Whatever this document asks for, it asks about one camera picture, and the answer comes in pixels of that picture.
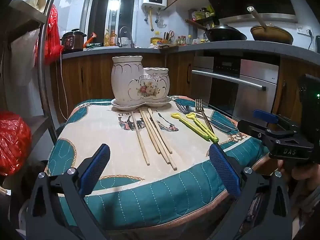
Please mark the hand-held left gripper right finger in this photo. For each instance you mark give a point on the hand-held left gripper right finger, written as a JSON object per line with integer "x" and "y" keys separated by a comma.
{"x": 223, "y": 167}

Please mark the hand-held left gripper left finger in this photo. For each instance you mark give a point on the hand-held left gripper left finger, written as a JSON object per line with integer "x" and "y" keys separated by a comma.
{"x": 96, "y": 165}

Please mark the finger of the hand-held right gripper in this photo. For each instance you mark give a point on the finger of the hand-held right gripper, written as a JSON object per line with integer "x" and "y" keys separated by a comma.
{"x": 252, "y": 128}
{"x": 265, "y": 117}

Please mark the yellow plastic tongs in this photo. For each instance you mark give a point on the yellow plastic tongs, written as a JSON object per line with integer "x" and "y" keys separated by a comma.
{"x": 192, "y": 127}
{"x": 203, "y": 128}

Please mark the gold fork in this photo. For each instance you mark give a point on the gold fork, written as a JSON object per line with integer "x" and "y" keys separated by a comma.
{"x": 205, "y": 118}

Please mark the floral ceramic utensil holder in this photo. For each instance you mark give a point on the floral ceramic utensil holder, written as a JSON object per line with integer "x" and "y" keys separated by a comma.
{"x": 135, "y": 82}

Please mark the person's right forearm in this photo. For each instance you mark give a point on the person's right forearm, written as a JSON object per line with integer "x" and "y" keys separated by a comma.
{"x": 308, "y": 202}

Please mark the person's right hand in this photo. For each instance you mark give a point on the person's right hand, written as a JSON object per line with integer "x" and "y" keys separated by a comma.
{"x": 301, "y": 173}

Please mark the stainless steel oven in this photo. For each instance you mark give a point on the stainless steel oven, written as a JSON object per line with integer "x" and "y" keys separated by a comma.
{"x": 250, "y": 90}

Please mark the teal quilted printed table cover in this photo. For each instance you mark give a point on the teal quilted printed table cover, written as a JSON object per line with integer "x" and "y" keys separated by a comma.
{"x": 150, "y": 192}

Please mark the crumpled red plastic bag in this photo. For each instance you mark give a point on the crumpled red plastic bag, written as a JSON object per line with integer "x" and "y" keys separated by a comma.
{"x": 13, "y": 142}

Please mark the wooden lower kitchen cabinet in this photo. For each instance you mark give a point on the wooden lower kitchen cabinet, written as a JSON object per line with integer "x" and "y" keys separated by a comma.
{"x": 87, "y": 75}

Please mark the black wok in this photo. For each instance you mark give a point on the black wok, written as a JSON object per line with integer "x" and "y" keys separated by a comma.
{"x": 225, "y": 33}

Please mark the row of condiment bottles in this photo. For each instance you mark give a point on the row of condiment bottles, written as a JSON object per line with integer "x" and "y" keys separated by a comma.
{"x": 183, "y": 40}

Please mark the black spice shelf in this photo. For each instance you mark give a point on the black spice shelf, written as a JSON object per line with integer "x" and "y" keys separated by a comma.
{"x": 203, "y": 17}

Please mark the green box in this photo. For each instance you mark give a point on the green box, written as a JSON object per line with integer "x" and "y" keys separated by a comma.
{"x": 95, "y": 45}

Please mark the curved metal pole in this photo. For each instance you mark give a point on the curved metal pole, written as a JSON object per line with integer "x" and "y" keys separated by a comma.
{"x": 42, "y": 55}

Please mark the knife block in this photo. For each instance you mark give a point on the knife block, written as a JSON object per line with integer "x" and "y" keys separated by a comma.
{"x": 165, "y": 38}

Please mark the orange packet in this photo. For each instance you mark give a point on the orange packet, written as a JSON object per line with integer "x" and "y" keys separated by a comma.
{"x": 90, "y": 39}

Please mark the dark red pressure cooker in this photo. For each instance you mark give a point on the dark red pressure cooker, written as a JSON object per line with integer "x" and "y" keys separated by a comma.
{"x": 72, "y": 41}

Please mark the yellow liquid bottle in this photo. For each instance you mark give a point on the yellow liquid bottle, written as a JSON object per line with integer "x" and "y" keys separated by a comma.
{"x": 107, "y": 38}

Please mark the orange liquid bottle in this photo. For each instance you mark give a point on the orange liquid bottle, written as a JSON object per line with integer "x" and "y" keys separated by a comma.
{"x": 113, "y": 38}

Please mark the large cooking oil bottle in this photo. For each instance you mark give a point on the large cooking oil bottle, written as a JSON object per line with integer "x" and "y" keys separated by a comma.
{"x": 156, "y": 39}

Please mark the kitchen faucet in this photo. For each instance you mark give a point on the kitchen faucet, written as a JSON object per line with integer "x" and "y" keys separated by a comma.
{"x": 125, "y": 33}

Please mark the hanging red plastic bag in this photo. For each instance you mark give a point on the hanging red plastic bag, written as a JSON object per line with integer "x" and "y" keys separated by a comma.
{"x": 51, "y": 35}

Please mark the stack of pale bowls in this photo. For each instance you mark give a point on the stack of pale bowls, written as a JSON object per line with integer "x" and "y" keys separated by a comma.
{"x": 36, "y": 0}

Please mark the white wall socket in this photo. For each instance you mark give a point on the white wall socket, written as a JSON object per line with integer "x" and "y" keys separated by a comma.
{"x": 303, "y": 30}

